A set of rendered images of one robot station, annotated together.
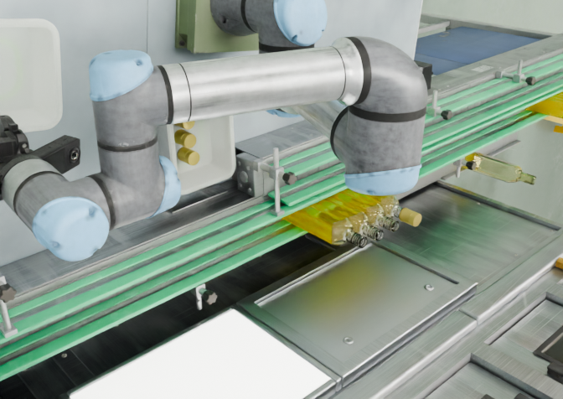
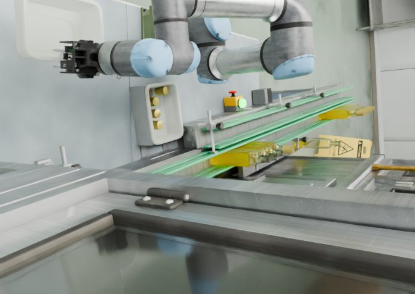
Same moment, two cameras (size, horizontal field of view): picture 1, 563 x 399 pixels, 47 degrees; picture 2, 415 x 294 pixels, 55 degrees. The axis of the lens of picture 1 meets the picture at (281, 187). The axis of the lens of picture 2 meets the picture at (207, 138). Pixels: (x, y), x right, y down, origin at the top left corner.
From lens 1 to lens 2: 54 cm
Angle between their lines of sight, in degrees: 20
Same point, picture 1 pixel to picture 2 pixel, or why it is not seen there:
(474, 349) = not seen: hidden behind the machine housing
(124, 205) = (176, 53)
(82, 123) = (96, 99)
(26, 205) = (122, 50)
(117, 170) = (170, 33)
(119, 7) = (113, 33)
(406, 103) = (305, 15)
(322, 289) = not seen: hidden behind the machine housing
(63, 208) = (150, 40)
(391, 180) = (303, 62)
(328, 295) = not seen: hidden behind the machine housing
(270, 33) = (202, 35)
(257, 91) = not seen: outside the picture
